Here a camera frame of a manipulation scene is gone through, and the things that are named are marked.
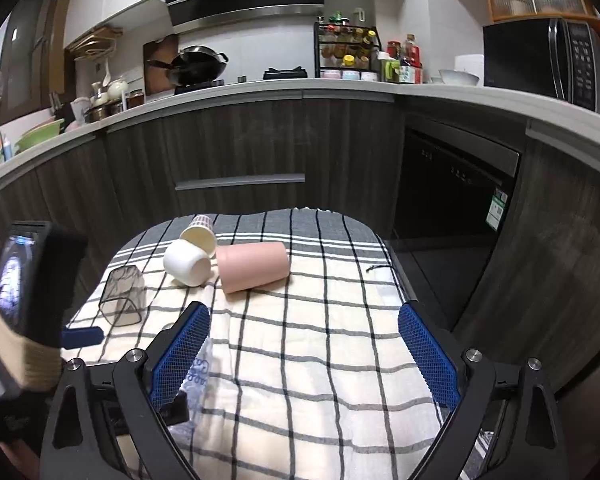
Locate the black built-in dishwasher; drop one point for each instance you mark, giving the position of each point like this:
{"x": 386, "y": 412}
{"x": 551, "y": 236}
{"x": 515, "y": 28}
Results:
{"x": 450, "y": 190}

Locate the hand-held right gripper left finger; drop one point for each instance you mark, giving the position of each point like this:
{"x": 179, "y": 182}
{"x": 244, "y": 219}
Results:
{"x": 180, "y": 355}

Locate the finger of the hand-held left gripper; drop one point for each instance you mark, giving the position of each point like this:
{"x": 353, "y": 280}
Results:
{"x": 82, "y": 337}

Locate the white paper roll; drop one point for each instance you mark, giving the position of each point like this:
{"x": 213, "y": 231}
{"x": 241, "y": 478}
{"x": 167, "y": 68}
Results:
{"x": 470, "y": 62}

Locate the white cup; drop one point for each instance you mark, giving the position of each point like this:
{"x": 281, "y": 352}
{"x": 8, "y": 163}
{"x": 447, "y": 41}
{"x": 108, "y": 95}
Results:
{"x": 185, "y": 262}

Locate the white ceramic jar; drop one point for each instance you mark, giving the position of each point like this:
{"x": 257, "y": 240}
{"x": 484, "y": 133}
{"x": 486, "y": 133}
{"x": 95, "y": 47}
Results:
{"x": 117, "y": 90}

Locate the black stove burner grate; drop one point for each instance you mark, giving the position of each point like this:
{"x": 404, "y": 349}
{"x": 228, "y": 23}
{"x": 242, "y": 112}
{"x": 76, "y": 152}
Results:
{"x": 285, "y": 74}

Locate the cream paper cup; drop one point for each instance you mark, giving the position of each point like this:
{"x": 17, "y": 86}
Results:
{"x": 197, "y": 236}

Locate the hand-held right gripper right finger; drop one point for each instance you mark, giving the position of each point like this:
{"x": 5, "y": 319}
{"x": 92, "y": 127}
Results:
{"x": 430, "y": 350}

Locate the clear plastic cup blue print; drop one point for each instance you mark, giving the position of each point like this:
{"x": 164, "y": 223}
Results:
{"x": 200, "y": 380}

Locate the brown cutting board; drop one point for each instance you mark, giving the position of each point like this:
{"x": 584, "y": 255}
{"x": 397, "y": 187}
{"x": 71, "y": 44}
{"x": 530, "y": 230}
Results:
{"x": 157, "y": 50}

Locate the black microwave oven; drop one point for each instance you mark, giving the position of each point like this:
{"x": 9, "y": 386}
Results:
{"x": 520, "y": 57}

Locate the green basin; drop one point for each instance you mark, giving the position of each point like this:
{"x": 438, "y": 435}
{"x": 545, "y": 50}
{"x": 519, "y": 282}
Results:
{"x": 40, "y": 135}

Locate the black checked cream cloth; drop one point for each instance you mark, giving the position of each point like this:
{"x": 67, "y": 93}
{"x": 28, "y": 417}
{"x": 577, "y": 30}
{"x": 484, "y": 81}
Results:
{"x": 305, "y": 360}

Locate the black spice rack with jars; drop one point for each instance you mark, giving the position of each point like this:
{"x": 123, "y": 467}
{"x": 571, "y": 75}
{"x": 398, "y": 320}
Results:
{"x": 347, "y": 52}

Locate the pink cup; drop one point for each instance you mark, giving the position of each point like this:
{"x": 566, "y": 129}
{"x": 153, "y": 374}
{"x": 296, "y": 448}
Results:
{"x": 252, "y": 266}

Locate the dark transparent glass cup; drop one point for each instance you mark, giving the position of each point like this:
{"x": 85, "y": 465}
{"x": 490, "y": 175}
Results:
{"x": 122, "y": 292}

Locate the black wok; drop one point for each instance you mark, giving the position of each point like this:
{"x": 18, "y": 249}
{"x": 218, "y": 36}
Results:
{"x": 197, "y": 62}

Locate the white bowl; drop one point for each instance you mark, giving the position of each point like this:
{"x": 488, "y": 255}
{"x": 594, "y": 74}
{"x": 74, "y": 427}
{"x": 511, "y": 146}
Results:
{"x": 459, "y": 77}

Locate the red sauce bottles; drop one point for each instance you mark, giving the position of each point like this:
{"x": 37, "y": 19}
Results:
{"x": 410, "y": 60}

